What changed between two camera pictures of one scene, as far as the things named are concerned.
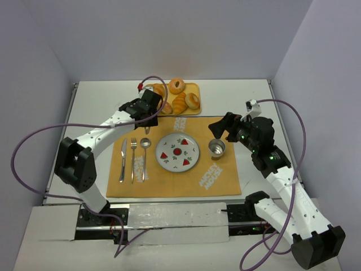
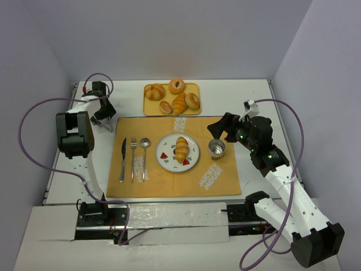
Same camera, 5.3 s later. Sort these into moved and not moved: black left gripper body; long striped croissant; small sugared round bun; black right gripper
Moved: black left gripper body
Not moved: long striped croissant; small sugared round bun; black right gripper
